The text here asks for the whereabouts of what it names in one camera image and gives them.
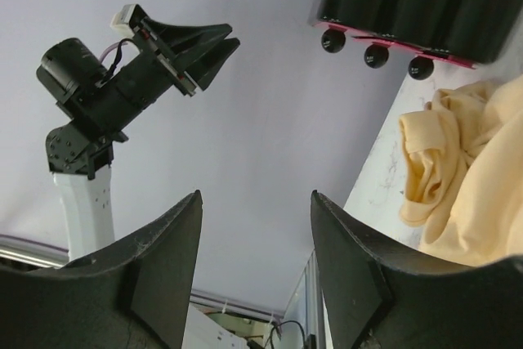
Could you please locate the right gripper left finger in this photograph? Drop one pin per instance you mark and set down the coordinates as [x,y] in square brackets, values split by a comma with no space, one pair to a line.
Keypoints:
[134,293]

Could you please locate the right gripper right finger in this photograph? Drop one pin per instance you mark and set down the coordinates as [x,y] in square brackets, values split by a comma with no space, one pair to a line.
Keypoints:
[380,293]

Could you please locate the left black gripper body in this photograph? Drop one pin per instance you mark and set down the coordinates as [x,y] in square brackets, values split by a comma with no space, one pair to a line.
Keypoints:
[145,78]

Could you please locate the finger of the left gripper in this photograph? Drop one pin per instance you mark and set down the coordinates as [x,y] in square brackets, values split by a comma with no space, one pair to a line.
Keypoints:
[203,61]
[162,39]

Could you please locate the yellow t shirt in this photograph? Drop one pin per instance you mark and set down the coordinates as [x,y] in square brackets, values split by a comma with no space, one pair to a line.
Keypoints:
[463,156]

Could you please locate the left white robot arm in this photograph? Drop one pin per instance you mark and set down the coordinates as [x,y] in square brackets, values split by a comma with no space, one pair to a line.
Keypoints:
[100,101]

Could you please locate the black pink drawer box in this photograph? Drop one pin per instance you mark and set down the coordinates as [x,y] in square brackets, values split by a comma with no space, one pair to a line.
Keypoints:
[465,33]

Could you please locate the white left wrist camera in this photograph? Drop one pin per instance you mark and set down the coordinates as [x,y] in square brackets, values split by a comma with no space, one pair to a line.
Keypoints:
[121,21]

